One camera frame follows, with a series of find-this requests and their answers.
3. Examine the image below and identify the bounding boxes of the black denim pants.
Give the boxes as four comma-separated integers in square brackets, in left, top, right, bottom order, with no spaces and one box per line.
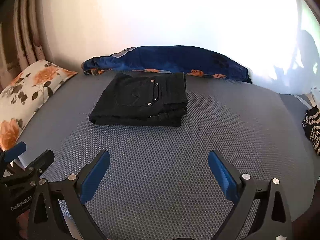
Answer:
[89,73,188,127]

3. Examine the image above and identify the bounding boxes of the left hand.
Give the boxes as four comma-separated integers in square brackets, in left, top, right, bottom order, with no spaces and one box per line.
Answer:
[16,210,30,239]

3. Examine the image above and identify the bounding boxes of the white orange floral pillow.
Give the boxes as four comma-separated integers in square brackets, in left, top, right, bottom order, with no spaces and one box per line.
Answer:
[1,60,77,151]

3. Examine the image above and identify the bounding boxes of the black cream striped knit cloth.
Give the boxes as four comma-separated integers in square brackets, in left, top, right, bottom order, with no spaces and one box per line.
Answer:
[302,106,320,156]

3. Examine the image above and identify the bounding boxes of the beige curtain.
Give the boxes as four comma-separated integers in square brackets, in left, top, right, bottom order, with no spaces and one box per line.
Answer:
[1,0,53,89]

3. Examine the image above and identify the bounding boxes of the grey mesh mattress pad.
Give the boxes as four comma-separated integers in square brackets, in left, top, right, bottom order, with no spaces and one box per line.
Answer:
[20,72,319,239]

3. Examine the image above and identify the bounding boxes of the white patterned sheet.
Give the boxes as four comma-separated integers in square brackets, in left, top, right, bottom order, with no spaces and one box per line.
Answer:
[311,87,320,107]

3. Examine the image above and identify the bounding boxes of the blue floral blanket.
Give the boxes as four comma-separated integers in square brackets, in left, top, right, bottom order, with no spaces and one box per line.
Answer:
[81,46,252,83]

